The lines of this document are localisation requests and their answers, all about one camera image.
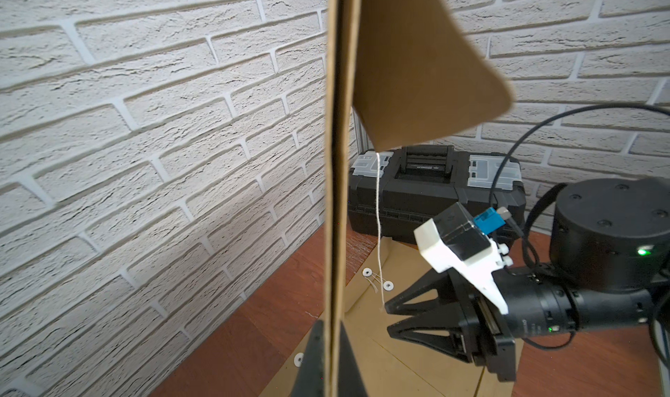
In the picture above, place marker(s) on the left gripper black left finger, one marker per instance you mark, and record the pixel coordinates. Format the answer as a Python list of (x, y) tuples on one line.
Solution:
[(310, 379)]

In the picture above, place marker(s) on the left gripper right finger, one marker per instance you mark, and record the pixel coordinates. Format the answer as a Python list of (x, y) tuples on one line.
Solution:
[(350, 382)]

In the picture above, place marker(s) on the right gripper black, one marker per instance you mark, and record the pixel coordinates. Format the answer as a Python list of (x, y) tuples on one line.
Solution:
[(542, 313)]

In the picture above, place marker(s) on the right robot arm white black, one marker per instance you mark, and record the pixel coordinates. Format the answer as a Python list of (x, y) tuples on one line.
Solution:
[(592, 255)]

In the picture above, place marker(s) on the black plastic toolbox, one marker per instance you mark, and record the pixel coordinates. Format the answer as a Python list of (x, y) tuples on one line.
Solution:
[(393, 193)]

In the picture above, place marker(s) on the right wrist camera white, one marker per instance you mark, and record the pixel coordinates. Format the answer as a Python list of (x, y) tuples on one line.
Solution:
[(455, 240)]

